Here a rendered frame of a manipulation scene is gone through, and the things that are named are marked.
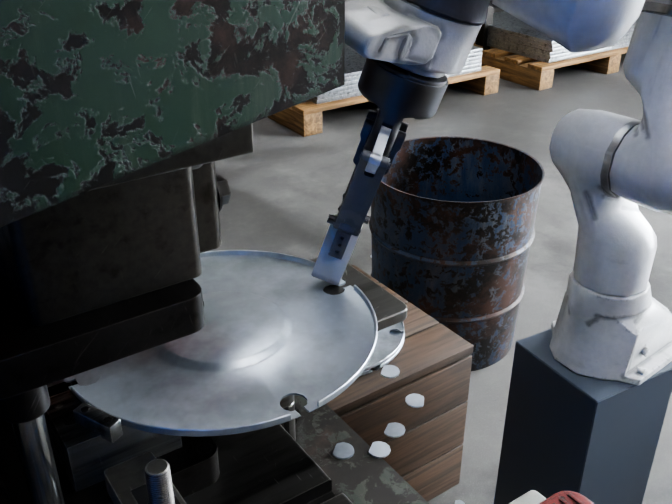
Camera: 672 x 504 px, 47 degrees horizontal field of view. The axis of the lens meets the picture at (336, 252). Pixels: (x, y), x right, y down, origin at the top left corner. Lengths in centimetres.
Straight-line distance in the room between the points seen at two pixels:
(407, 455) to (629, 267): 57
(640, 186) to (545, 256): 146
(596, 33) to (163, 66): 40
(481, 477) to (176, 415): 115
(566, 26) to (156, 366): 45
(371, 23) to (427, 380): 90
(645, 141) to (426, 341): 58
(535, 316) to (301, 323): 155
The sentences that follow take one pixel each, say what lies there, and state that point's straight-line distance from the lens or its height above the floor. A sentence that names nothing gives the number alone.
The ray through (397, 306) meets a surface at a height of 78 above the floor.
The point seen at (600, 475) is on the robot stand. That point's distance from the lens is 136.
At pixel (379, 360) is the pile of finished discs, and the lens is 139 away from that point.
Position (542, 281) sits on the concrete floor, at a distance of 241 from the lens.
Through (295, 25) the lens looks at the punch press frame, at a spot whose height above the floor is 110.
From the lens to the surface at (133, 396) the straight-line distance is 66.
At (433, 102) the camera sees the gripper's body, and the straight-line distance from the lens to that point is 68.
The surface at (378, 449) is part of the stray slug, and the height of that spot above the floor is 65.
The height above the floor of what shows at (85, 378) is 78.
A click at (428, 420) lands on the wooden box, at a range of 149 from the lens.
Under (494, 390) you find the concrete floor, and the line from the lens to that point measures 194.
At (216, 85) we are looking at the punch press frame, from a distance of 41.
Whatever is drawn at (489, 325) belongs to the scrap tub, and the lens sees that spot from 192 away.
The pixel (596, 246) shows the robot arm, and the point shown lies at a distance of 117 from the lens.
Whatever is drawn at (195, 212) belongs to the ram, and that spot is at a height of 94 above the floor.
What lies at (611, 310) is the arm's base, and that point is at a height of 57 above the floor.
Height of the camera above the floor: 119
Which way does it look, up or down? 29 degrees down
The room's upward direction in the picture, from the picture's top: straight up
